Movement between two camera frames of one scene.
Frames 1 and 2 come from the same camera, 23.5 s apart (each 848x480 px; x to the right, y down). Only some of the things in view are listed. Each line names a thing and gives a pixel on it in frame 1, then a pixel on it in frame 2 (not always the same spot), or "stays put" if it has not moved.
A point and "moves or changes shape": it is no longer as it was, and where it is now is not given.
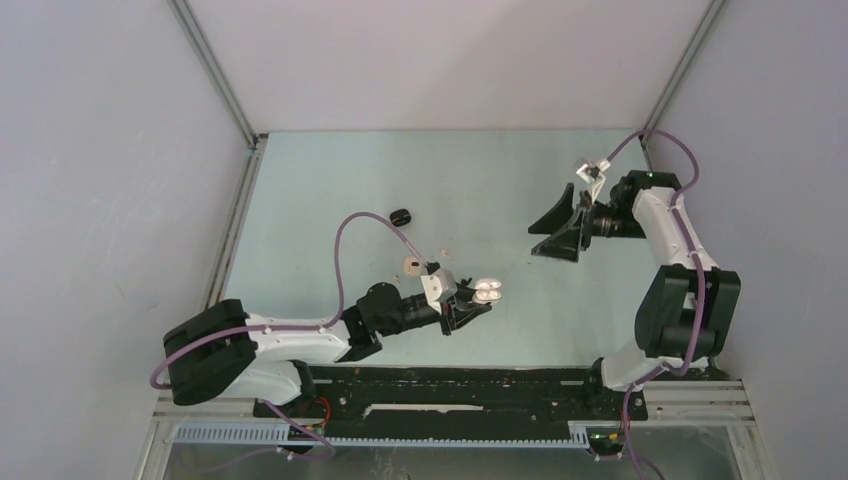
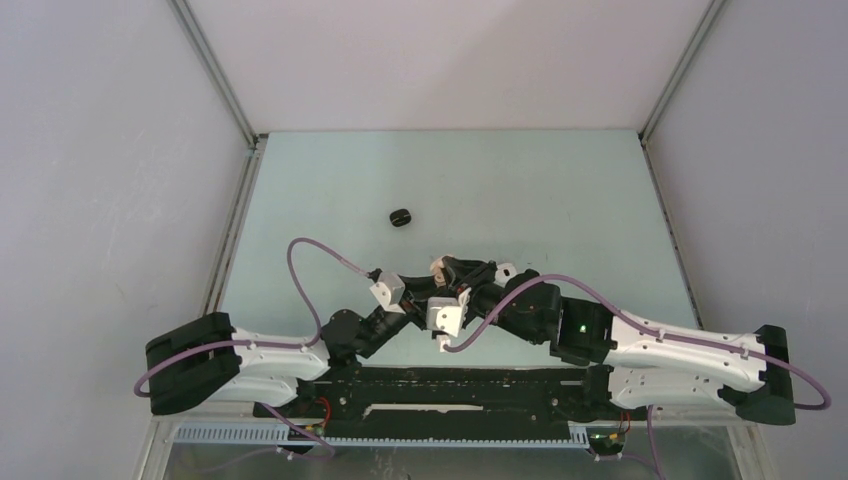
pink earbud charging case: x=412 y=266 moves or changes shape
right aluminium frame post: x=705 y=26 stays put
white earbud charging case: x=487 y=290 moves or changes shape
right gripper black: x=564 y=243 to x=468 y=274
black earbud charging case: x=400 y=218 stays put
